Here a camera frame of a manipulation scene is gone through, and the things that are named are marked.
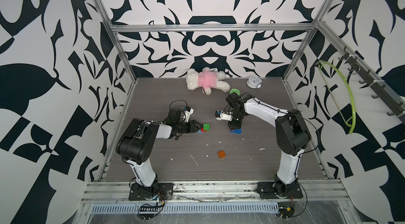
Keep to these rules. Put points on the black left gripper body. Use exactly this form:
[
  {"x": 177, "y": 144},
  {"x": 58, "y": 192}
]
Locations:
[{"x": 183, "y": 127}]

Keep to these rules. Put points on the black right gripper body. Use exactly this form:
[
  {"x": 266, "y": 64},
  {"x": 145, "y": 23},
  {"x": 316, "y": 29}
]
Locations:
[{"x": 235, "y": 120}]

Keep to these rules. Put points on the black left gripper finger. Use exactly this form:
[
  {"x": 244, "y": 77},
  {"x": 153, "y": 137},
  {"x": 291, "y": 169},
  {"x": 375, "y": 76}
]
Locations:
[
  {"x": 195, "y": 123},
  {"x": 195, "y": 129}
]

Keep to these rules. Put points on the green lego brick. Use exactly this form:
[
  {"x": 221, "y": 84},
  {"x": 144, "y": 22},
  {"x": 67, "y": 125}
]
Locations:
[{"x": 206, "y": 127}]

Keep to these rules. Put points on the dark blue lego brick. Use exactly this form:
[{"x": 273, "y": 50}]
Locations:
[{"x": 236, "y": 131}]

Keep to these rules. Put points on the orange lego brick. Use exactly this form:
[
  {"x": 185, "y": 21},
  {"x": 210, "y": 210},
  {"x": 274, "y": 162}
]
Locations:
[{"x": 221, "y": 154}]

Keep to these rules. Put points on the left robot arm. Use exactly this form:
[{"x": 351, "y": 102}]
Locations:
[{"x": 136, "y": 144}]

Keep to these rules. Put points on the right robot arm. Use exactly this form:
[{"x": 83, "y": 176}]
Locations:
[{"x": 292, "y": 133}]

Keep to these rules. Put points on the white small alarm clock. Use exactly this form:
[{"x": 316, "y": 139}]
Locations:
[{"x": 254, "y": 82}]

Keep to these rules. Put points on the white plush toy pink shirt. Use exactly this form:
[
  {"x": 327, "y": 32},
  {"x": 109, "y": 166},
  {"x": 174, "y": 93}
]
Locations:
[{"x": 207, "y": 80}]

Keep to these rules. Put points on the black hook rack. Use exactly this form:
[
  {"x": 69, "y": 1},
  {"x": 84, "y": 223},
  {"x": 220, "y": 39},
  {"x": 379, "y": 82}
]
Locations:
[{"x": 371, "y": 79}]

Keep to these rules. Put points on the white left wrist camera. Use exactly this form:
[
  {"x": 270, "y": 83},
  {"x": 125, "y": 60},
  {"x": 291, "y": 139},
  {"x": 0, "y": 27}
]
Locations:
[{"x": 188, "y": 112}]

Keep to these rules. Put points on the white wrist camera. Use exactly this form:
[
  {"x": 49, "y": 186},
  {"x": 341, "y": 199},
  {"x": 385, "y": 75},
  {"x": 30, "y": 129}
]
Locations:
[
  {"x": 223, "y": 116},
  {"x": 188, "y": 112}
]

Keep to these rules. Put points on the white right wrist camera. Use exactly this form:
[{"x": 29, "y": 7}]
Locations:
[{"x": 223, "y": 116}]

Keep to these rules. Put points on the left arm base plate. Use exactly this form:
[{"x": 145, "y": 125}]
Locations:
[{"x": 161, "y": 191}]

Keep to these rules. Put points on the aluminium cage frame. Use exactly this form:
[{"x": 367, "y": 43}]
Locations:
[{"x": 285, "y": 38}]

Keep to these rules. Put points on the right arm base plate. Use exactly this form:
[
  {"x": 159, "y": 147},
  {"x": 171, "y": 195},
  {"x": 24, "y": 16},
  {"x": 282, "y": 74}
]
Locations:
[{"x": 279, "y": 190}]

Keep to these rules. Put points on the green hoop on wall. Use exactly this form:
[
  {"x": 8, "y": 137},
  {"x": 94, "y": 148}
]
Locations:
[{"x": 340, "y": 92}]

